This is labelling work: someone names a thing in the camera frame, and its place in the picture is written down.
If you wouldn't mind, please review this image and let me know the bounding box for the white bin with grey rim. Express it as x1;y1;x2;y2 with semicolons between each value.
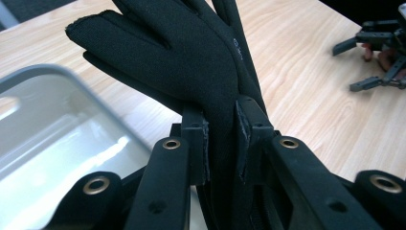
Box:
0;63;209;230

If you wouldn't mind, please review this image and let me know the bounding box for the black glove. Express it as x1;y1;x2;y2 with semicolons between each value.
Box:
65;0;269;230

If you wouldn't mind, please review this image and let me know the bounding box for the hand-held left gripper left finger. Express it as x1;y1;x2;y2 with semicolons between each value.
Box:
124;104;211;230

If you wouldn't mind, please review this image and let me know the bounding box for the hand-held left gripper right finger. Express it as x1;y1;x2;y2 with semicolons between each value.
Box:
235;95;384;230

